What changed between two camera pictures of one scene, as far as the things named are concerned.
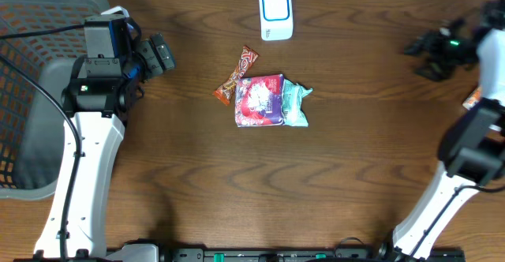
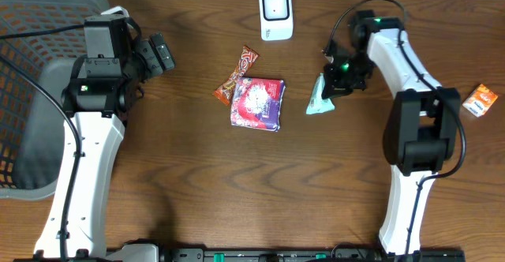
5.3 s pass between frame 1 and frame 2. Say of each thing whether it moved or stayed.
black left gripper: stayed
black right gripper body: moved
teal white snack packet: moved
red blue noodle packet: stayed
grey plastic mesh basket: stayed
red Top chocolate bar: stayed
